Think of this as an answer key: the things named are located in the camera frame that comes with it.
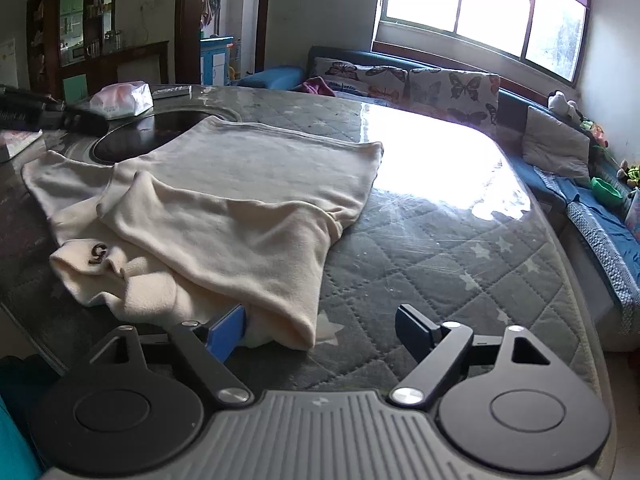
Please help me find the white tissue pack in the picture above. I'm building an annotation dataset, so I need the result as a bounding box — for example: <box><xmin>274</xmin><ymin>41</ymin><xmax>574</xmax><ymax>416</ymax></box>
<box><xmin>89</xmin><ymin>81</ymin><xmax>154</xmax><ymax>120</ymax></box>

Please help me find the blue sofa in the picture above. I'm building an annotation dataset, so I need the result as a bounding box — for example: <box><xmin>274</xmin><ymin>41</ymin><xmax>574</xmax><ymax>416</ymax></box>
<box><xmin>236</xmin><ymin>46</ymin><xmax>640</xmax><ymax>351</ymax></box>

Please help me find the grey quilted star table cover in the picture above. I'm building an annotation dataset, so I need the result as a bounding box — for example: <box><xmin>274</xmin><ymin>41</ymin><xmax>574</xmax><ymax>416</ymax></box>
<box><xmin>0</xmin><ymin>84</ymin><xmax>601</xmax><ymax>401</ymax></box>

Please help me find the cream sweater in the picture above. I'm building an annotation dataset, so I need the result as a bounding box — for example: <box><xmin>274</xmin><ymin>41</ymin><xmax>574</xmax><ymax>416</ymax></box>
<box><xmin>21</xmin><ymin>115</ymin><xmax>385</xmax><ymax>351</ymax></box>

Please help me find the blue white cart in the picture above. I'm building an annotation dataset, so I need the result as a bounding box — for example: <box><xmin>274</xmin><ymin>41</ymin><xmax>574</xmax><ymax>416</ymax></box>
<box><xmin>200</xmin><ymin>35</ymin><xmax>236</xmax><ymax>87</ymax></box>

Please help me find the black box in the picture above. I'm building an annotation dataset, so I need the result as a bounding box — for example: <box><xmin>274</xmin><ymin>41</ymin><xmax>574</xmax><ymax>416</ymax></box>
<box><xmin>0</xmin><ymin>85</ymin><xmax>67</xmax><ymax>132</ymax></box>

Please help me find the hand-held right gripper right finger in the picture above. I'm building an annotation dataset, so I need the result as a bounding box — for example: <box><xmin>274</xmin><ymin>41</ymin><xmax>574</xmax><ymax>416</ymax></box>
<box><xmin>390</xmin><ymin>304</ymin><xmax>553</xmax><ymax>406</ymax></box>

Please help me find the magenta cloth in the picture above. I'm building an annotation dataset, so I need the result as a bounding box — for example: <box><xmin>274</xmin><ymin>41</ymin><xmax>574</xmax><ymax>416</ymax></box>
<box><xmin>302</xmin><ymin>77</ymin><xmax>337</xmax><ymax>98</ymax></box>

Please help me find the dark wooden cabinet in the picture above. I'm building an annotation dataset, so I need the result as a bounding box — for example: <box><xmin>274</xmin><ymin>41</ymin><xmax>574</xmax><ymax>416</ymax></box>
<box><xmin>26</xmin><ymin>0</ymin><xmax>171</xmax><ymax>102</ymax></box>

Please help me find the grey cushion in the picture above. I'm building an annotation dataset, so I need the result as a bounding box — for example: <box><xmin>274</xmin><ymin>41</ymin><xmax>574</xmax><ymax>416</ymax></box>
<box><xmin>521</xmin><ymin>106</ymin><xmax>592</xmax><ymax>187</ymax></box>

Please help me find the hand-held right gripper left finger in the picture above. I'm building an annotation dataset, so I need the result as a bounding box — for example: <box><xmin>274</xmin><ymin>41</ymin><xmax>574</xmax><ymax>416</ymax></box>
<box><xmin>89</xmin><ymin>305</ymin><xmax>255</xmax><ymax>406</ymax></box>

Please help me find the plush toy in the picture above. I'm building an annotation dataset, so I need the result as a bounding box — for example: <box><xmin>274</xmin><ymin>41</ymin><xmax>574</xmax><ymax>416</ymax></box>
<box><xmin>547</xmin><ymin>90</ymin><xmax>583</xmax><ymax>122</ymax></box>

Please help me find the butterfly print cushion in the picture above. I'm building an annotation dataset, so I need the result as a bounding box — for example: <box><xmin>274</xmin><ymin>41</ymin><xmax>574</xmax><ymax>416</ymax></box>
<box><xmin>406</xmin><ymin>68</ymin><xmax>501</xmax><ymax>135</ymax></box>
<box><xmin>311</xmin><ymin>57</ymin><xmax>410</xmax><ymax>106</ymax></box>

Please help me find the pink book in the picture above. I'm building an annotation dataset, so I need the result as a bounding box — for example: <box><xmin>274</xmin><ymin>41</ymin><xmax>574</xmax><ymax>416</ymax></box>
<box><xmin>0</xmin><ymin>129</ymin><xmax>45</xmax><ymax>163</ymax></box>

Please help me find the window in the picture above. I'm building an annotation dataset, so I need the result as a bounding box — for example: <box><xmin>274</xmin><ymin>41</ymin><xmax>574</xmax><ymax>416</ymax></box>
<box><xmin>372</xmin><ymin>0</ymin><xmax>593</xmax><ymax>86</ymax></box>

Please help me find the green bowl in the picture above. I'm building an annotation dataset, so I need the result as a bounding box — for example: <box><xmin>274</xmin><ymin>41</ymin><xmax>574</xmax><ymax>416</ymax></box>
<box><xmin>591</xmin><ymin>177</ymin><xmax>626</xmax><ymax>205</ymax></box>

